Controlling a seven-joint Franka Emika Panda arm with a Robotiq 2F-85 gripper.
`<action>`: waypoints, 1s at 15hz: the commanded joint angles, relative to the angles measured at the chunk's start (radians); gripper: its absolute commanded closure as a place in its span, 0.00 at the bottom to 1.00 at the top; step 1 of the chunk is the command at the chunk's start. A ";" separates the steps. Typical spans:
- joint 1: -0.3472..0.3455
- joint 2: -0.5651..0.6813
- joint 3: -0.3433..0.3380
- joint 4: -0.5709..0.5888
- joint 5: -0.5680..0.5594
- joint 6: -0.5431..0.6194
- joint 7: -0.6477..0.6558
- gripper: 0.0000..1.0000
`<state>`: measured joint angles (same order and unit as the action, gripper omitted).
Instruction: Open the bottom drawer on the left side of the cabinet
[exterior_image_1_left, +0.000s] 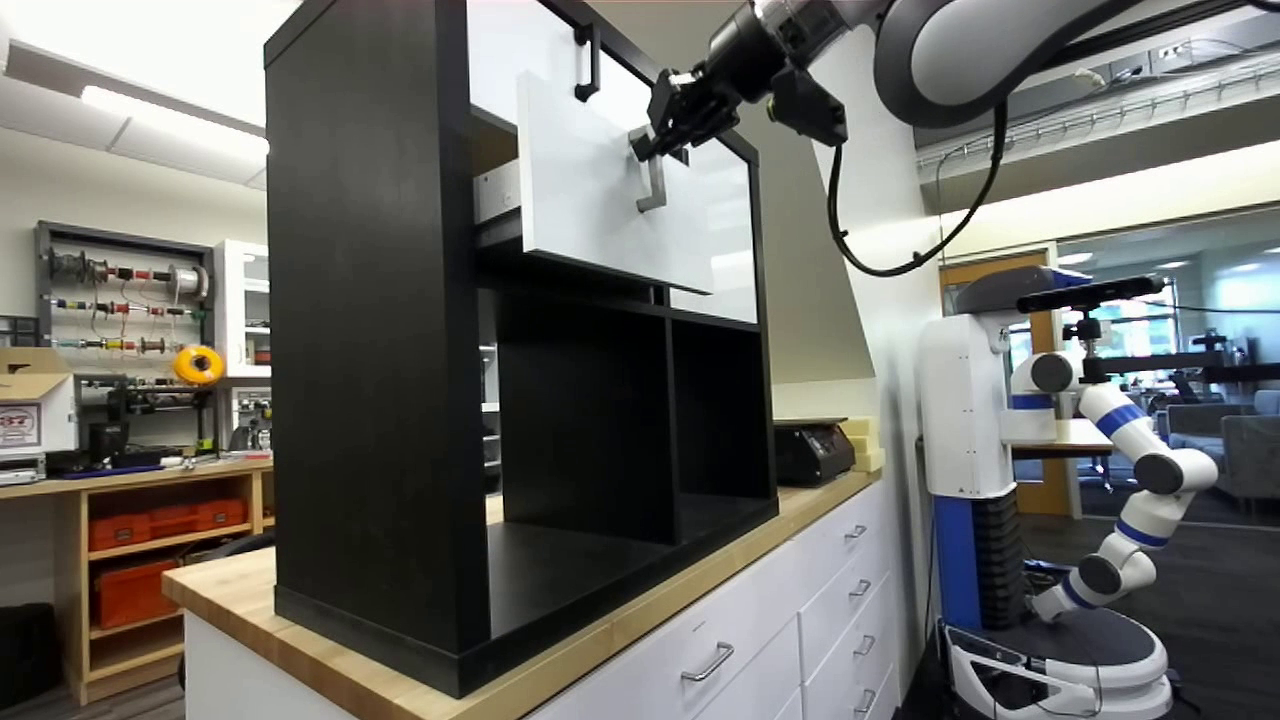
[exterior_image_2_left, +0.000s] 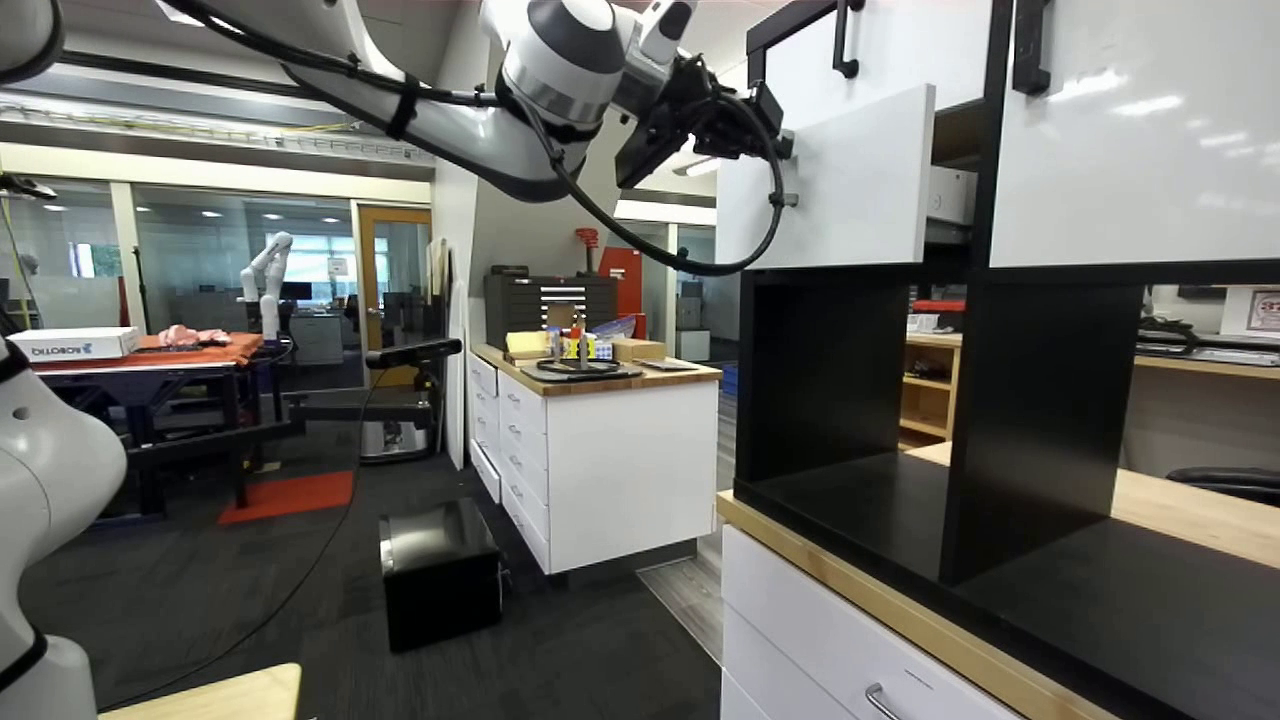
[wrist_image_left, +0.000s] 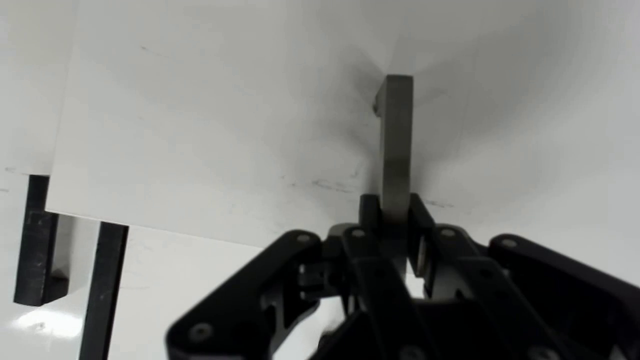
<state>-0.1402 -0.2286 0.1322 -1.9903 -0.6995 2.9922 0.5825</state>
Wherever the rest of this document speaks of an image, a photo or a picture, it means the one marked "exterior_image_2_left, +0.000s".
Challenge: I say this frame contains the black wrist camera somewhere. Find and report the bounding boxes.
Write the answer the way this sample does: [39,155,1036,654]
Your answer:
[613,106,673,190]

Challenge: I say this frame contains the table with red cloth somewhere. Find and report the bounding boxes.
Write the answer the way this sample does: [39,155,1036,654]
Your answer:
[0,329,292,519]

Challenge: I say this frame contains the short black drawer handle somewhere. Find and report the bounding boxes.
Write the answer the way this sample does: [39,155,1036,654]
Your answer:
[828,0,869,82]

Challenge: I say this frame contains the small wooden box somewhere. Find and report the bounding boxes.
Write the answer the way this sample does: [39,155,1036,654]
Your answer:
[609,331,673,369]

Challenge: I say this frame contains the white framed sign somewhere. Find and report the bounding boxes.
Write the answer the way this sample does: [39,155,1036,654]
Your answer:
[1245,285,1280,339]

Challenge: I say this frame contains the white island cabinet wooden top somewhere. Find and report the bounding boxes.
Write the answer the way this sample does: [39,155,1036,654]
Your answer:
[464,339,723,578]

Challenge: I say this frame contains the black box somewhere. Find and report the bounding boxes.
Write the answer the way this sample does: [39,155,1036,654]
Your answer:
[374,494,508,654]

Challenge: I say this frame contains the wooden shelf unit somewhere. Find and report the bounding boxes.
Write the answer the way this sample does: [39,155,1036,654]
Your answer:
[895,329,966,452]

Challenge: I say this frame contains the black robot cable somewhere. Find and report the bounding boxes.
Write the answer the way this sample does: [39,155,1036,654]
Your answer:
[162,0,795,281]

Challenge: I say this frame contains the black tool chest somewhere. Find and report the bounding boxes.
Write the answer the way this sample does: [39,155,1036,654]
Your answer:
[479,258,590,357]

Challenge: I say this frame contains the red cabinet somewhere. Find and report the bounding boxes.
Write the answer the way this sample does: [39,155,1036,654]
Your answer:
[596,245,646,322]

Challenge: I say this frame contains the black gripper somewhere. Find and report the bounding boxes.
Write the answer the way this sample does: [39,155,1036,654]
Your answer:
[637,47,795,181]

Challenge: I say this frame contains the white base cabinet wooden top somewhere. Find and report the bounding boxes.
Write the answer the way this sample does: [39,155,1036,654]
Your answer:
[712,436,1280,720]

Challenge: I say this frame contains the red floor mat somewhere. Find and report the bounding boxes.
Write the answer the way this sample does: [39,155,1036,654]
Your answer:
[215,465,358,530]

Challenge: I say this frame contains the black cabinet frame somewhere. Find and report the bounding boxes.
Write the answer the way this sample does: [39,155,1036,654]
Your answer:
[732,0,1280,720]

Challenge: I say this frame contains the flat white box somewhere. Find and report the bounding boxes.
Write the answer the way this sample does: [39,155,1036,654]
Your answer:
[3,322,145,369]

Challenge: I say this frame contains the white drawer with black handle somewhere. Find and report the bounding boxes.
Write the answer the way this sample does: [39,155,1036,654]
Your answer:
[759,0,1001,141]

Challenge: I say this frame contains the long black door handle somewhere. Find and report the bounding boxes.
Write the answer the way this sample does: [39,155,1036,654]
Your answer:
[1006,0,1060,101]

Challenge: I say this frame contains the colourful small items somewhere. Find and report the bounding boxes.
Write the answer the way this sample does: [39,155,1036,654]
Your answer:
[546,319,604,369]

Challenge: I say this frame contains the silver base cabinet handle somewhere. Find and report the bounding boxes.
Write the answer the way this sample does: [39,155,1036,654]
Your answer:
[858,678,911,720]

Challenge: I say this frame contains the wooden door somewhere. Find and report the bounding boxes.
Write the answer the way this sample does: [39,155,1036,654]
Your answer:
[347,201,440,359]

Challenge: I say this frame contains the black round tray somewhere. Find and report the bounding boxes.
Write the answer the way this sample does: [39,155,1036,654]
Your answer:
[529,352,646,388]

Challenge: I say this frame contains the light wooden table corner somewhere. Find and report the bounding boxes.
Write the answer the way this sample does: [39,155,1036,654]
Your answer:
[94,661,308,720]

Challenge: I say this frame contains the black metal frame bench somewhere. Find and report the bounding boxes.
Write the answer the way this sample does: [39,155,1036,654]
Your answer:
[117,331,468,470]

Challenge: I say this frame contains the white drawer with silver handle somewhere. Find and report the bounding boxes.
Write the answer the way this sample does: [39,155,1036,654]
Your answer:
[712,81,988,275]

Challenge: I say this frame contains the white cabinet door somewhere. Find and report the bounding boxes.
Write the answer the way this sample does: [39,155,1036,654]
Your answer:
[988,0,1280,272]

